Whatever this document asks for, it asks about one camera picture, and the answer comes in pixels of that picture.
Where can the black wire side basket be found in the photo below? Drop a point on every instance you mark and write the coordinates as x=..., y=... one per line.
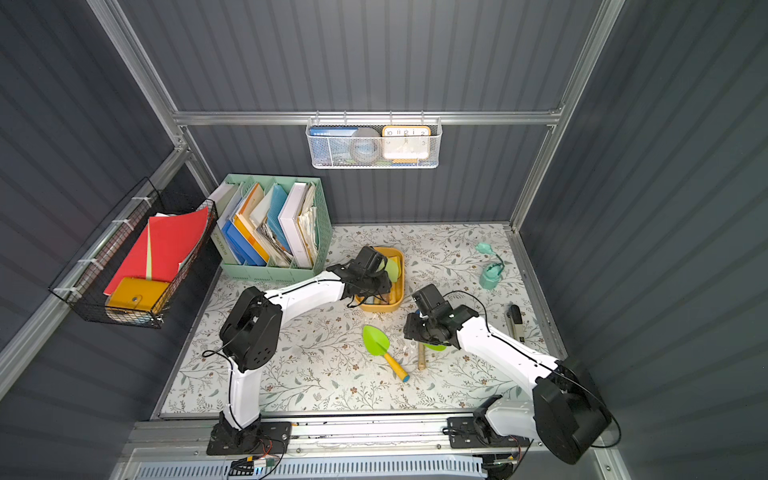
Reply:
x=81, y=285

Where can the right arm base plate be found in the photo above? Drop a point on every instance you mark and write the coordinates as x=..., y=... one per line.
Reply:
x=468, y=432

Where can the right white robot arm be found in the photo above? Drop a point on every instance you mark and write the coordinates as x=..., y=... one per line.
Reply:
x=566, y=412

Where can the blue box in basket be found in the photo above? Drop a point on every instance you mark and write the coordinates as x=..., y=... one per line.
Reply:
x=330, y=146

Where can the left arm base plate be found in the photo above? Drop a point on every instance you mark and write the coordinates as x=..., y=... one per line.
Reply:
x=258, y=439

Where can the green pointed trowel yellow handle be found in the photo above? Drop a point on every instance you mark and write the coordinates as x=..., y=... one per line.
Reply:
x=377, y=344

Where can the yellow plastic storage box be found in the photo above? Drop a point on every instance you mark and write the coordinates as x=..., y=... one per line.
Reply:
x=392, y=301

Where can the blue folder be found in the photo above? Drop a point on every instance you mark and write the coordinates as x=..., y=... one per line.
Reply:
x=242, y=249

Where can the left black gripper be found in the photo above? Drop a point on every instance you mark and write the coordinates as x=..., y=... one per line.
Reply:
x=377, y=282

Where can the green shovel wooden handle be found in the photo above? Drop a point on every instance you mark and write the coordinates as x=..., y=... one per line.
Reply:
x=393, y=269

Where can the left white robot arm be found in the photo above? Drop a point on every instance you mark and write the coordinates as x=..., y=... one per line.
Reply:
x=250, y=337

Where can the yellow white alarm clock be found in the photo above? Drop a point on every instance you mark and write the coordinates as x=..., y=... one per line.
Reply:
x=406, y=144

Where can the red folder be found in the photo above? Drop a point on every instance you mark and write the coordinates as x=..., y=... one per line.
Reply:
x=162, y=247

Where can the green book organizer crate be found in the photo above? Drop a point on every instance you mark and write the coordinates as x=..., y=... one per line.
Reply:
x=252, y=204

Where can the yellow wallet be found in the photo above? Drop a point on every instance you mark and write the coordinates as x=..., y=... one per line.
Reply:
x=138, y=294

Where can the blue shovel wooden handle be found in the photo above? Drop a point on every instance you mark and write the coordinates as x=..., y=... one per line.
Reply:
x=421, y=356

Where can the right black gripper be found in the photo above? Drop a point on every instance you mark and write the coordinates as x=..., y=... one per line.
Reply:
x=417, y=329

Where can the white wire wall basket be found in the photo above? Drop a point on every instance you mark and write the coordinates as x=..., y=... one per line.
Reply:
x=435, y=143

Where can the grey tape roll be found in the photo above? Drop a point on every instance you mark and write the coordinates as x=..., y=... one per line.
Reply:
x=365, y=146

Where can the floral table mat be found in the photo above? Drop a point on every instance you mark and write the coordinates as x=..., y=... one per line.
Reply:
x=322, y=365

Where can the white hardcover book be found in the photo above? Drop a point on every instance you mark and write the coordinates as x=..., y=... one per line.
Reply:
x=289, y=222

